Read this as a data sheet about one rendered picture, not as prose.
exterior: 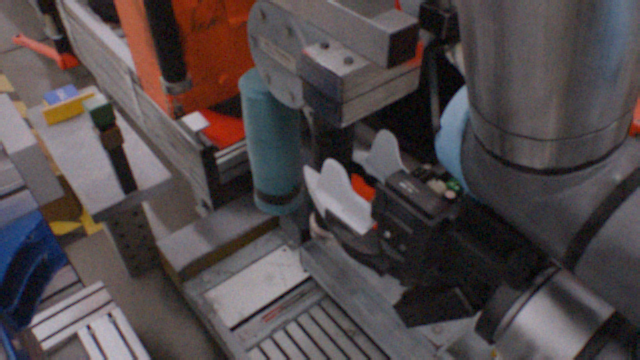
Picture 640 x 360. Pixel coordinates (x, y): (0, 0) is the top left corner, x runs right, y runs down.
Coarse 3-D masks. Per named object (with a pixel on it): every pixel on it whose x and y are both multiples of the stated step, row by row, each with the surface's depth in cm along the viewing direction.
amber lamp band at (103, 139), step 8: (96, 128) 86; (112, 128) 86; (120, 128) 87; (96, 136) 87; (104, 136) 86; (112, 136) 87; (120, 136) 88; (104, 144) 86; (112, 144) 87; (120, 144) 89
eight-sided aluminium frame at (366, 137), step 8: (312, 112) 85; (360, 128) 84; (368, 128) 84; (360, 136) 85; (368, 136) 83; (360, 144) 86; (368, 144) 84; (368, 152) 80; (400, 152) 80; (408, 160) 79; (416, 160) 79; (408, 168) 78
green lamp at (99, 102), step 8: (96, 96) 84; (104, 96) 84; (88, 104) 83; (96, 104) 83; (104, 104) 83; (88, 112) 82; (96, 112) 82; (104, 112) 83; (112, 112) 84; (96, 120) 83; (104, 120) 84; (112, 120) 85
